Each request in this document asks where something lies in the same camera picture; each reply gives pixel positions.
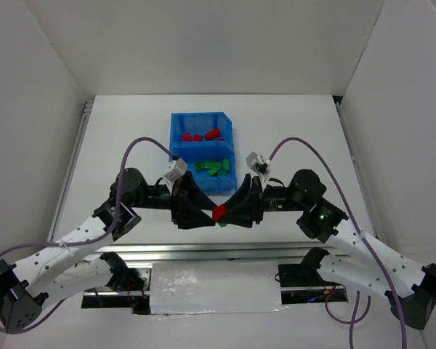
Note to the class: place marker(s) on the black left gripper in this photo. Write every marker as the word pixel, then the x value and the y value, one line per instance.
pixel 178 203

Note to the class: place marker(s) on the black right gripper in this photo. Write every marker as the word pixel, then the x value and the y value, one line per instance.
pixel 258 200

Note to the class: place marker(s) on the red 2x2 stack brick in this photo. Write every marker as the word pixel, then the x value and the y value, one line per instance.
pixel 219 212

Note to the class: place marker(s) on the green sloped 2x2 brick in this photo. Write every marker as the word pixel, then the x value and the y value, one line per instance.
pixel 199 166

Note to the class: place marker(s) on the green curved brick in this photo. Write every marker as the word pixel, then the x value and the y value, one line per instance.
pixel 226 166

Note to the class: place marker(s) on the green 2x4 plate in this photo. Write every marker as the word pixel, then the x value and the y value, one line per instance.
pixel 213 165

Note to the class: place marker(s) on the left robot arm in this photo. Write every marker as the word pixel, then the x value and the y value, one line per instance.
pixel 58 269

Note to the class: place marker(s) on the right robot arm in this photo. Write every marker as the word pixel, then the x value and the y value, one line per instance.
pixel 382 271

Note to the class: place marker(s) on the blue near bin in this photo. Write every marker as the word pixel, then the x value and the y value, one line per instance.
pixel 208 151

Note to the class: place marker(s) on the blue bin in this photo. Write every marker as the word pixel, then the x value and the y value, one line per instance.
pixel 200 123
pixel 208 151

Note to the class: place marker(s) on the blue far bin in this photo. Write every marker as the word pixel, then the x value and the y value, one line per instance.
pixel 200 123

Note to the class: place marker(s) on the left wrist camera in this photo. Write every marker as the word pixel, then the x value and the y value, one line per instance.
pixel 175 170

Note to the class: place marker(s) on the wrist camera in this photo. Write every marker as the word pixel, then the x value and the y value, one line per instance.
pixel 175 170
pixel 261 166

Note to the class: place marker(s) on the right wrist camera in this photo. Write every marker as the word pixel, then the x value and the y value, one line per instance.
pixel 261 166

